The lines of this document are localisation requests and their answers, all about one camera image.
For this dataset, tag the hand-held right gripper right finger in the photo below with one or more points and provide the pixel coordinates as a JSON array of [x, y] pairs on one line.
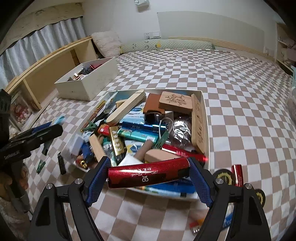
[[201, 183]]

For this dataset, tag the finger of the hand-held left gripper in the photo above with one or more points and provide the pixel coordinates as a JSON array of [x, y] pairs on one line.
[[41, 135]]

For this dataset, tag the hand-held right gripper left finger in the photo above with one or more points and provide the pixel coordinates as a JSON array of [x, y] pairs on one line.
[[98, 183]]

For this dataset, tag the shallow white box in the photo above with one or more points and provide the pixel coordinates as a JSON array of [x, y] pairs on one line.
[[207, 139]]

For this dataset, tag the red glitter lighter case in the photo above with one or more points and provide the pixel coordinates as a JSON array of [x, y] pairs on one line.
[[148, 173]]

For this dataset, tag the small wooden block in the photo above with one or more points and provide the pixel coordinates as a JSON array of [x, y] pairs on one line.
[[155, 155]]

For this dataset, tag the carved wooden plaque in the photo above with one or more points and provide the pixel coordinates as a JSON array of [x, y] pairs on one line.
[[198, 122]]

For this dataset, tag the brown pen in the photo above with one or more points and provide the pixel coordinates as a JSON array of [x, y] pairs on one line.
[[97, 111]]

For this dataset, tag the light wooden pen case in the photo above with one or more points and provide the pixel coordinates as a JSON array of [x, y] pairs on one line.
[[124, 109]]

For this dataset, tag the square wooden coaster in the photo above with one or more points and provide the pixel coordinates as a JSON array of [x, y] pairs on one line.
[[175, 100]]

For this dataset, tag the person's left hand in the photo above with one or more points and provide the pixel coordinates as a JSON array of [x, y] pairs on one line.
[[16, 180]]

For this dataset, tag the teal mask packet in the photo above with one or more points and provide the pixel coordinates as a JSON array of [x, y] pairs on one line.
[[59, 120]]

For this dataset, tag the green clothes clip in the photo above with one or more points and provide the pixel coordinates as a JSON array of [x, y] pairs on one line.
[[41, 166], [90, 128]]

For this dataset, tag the red doll display box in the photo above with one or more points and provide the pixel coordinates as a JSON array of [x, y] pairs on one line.
[[20, 111]]

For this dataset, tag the black stick lighter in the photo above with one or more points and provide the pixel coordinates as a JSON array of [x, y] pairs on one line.
[[61, 163]]

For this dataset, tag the long light wooden block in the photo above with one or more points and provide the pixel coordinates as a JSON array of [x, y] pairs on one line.
[[97, 148]]

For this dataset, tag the red cylinder lighter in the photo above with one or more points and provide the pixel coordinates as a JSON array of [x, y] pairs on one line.
[[237, 175]]

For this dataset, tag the clear bag with black pattern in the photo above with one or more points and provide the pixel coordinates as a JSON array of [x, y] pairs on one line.
[[182, 132]]

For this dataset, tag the teal tube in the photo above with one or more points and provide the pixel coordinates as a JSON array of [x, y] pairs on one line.
[[136, 134]]

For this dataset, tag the wooden bedside shelf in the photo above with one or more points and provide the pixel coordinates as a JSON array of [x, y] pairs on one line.
[[46, 71]]

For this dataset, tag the white shoe box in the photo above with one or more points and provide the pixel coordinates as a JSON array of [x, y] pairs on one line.
[[87, 88]]

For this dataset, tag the blue metallic tube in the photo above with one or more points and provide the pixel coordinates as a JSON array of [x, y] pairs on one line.
[[138, 126]]

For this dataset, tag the white fluffy cloth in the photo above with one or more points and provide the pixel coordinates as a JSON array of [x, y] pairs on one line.
[[13, 224]]

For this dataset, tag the pile of small trinkets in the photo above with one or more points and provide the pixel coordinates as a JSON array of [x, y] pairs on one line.
[[83, 71]]

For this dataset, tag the blue and white tissue packet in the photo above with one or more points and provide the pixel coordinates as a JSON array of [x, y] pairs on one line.
[[135, 113]]

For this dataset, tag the checkered bedsheet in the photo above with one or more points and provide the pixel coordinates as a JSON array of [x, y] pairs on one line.
[[242, 104]]

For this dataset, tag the brown leather pouch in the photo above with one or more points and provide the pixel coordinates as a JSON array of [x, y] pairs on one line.
[[152, 103]]

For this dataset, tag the grey curtain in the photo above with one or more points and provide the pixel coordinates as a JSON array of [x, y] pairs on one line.
[[46, 39]]

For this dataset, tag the white fluffy pillow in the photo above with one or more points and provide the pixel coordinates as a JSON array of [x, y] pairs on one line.
[[106, 44]]

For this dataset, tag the beige curtain valance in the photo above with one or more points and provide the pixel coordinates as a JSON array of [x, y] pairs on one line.
[[34, 20]]

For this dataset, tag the clear plastic bin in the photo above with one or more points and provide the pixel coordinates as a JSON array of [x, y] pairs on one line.
[[291, 97]]

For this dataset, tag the green long bolster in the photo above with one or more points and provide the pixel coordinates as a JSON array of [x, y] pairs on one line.
[[173, 46]]

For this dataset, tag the open wooden cabinet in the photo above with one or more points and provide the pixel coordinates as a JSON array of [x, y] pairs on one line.
[[279, 46]]

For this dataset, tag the hanging white plastic bag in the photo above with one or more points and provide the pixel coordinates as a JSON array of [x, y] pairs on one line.
[[143, 4]]

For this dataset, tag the white wall socket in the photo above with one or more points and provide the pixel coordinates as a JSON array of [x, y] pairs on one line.
[[152, 35]]

